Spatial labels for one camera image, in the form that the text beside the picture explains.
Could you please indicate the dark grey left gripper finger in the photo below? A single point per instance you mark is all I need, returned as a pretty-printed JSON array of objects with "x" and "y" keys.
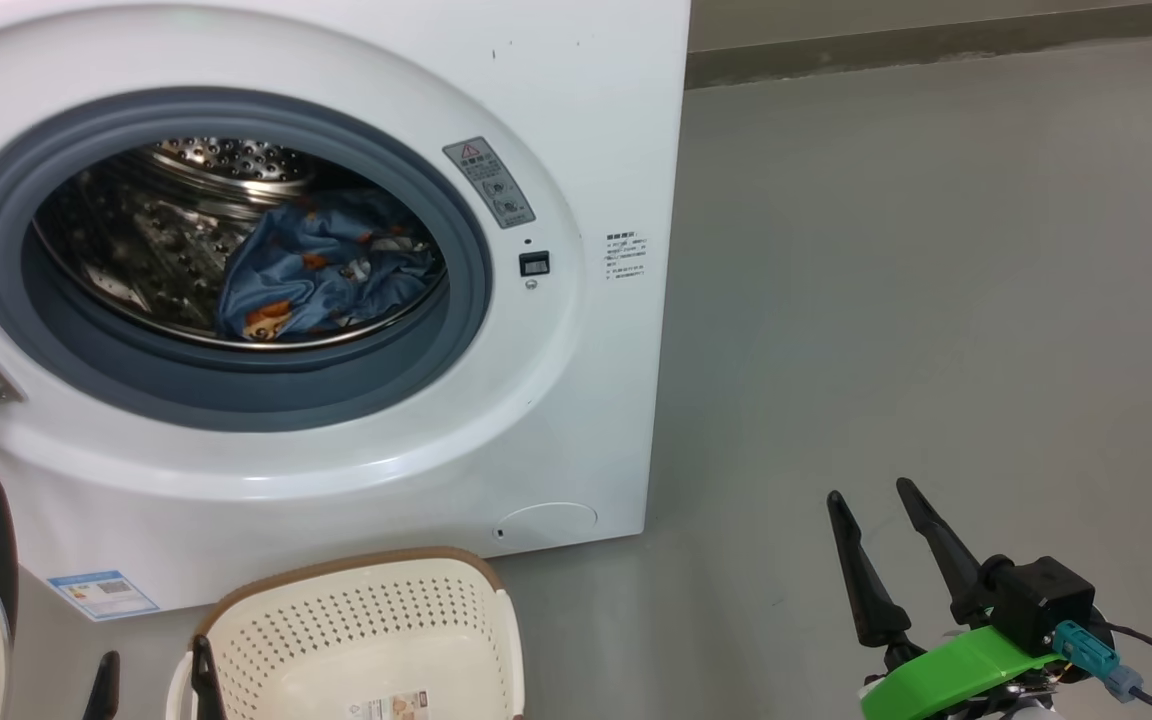
[
  {"x": 206, "y": 690},
  {"x": 104, "y": 690}
]

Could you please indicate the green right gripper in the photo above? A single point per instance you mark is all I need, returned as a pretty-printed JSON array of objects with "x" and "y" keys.
[{"x": 956, "y": 675}]

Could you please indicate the blue cartoon print garment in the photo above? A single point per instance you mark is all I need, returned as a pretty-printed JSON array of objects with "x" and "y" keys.
[{"x": 336, "y": 260}]

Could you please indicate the white basket brown rim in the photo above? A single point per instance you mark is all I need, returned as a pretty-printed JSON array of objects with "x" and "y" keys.
[{"x": 356, "y": 620}]

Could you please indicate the paper basket label sticker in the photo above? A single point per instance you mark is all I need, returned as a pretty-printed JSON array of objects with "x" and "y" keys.
[{"x": 391, "y": 708}]

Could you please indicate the grey rubber door gasket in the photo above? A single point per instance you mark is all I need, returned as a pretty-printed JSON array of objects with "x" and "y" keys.
[{"x": 236, "y": 395}]

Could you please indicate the white front-load washing machine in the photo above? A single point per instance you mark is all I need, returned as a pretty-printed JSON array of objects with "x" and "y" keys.
[{"x": 586, "y": 420}]

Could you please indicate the black door latch socket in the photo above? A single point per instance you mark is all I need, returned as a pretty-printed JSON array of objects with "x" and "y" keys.
[{"x": 534, "y": 264}]

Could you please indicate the blue energy label sticker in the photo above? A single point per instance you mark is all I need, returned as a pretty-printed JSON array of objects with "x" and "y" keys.
[{"x": 104, "y": 595}]

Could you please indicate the round drain filter cover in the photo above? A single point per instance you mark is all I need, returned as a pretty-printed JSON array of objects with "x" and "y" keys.
[{"x": 548, "y": 525}]

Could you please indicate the small black text label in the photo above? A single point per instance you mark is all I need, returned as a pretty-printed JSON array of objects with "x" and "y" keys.
[{"x": 626, "y": 257}]

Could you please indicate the perforated steel drum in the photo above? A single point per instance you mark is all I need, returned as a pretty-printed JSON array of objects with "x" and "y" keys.
[{"x": 136, "y": 240}]

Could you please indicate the grey warning sticker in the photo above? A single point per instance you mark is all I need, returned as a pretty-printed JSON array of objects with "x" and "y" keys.
[{"x": 489, "y": 183}]

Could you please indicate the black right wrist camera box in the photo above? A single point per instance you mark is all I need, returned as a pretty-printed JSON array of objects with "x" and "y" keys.
[{"x": 1041, "y": 600}]

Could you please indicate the grey wall baseboard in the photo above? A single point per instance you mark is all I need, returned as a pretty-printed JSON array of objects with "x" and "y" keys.
[{"x": 936, "y": 45}]

